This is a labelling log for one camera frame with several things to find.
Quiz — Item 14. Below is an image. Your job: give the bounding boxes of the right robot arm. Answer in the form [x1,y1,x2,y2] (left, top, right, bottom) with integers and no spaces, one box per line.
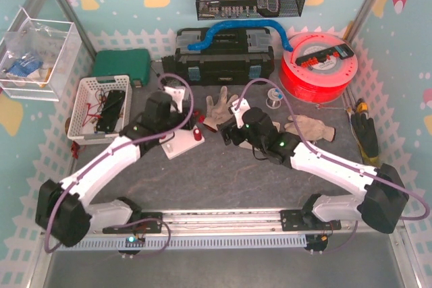
[217,107,408,234]

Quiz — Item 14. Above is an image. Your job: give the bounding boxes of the white spring tray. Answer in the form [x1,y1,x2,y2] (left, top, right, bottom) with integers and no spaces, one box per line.
[239,121,281,150]

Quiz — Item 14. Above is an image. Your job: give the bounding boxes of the white peg board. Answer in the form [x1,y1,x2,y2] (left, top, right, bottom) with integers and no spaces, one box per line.
[160,127,205,160]

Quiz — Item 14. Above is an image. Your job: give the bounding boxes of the green plastic case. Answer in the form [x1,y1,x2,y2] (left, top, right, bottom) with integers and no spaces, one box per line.
[91,49,151,88]

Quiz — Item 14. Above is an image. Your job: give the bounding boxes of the blue corrugated hose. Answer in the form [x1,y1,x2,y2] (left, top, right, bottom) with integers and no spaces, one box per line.
[187,20,294,53]

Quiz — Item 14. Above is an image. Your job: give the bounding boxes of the red filament spool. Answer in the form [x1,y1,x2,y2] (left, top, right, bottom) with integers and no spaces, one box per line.
[279,32,358,104]

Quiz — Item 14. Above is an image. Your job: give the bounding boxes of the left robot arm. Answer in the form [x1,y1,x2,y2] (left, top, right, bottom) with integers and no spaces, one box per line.
[35,87,193,247]

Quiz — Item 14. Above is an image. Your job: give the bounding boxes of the purple cable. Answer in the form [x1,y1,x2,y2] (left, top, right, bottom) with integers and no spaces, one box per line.
[236,78,431,254]
[44,72,195,254]

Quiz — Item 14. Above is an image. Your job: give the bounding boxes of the black tool box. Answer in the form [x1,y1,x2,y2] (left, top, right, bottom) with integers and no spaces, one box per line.
[171,28,275,86]

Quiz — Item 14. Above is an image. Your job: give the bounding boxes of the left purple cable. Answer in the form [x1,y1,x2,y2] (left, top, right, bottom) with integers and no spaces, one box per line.
[44,72,195,254]

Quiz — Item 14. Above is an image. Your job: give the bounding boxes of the black battery holder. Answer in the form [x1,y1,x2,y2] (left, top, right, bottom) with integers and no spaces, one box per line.
[96,90,126,134]

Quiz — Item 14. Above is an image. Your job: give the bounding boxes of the solder wire spool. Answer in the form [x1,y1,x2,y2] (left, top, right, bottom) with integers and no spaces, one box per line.
[266,88,284,109]

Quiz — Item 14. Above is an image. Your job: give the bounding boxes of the black screwdriver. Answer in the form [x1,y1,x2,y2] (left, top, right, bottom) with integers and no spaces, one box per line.
[151,63,161,78]

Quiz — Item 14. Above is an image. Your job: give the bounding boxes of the black power strip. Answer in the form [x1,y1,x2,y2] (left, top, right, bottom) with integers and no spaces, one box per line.
[295,43,354,67]

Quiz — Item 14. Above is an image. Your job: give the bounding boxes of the clear acrylic box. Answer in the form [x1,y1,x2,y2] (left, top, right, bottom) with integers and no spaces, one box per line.
[1,8,82,102]

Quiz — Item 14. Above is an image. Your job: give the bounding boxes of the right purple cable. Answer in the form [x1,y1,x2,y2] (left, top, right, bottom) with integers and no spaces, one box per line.
[236,78,431,254]

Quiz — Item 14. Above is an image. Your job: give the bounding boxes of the black rubber glove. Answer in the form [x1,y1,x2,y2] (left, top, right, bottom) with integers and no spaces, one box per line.
[350,113,379,159]

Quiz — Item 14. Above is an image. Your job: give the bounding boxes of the aluminium rail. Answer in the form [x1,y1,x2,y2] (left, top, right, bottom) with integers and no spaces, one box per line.
[42,209,342,235]

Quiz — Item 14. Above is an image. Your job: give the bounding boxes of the grey slotted cable duct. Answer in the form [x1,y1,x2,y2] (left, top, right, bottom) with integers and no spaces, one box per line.
[59,234,307,252]

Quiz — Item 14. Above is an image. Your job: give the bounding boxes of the white perforated basket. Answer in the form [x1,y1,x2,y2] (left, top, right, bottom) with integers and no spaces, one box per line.
[67,75,132,145]

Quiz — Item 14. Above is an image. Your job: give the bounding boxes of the white knit glove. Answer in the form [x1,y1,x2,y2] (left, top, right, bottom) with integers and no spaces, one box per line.
[203,86,239,132]
[284,115,335,142]

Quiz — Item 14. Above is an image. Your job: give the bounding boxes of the blue white gloves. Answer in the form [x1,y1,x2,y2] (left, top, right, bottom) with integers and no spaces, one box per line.
[7,53,43,78]

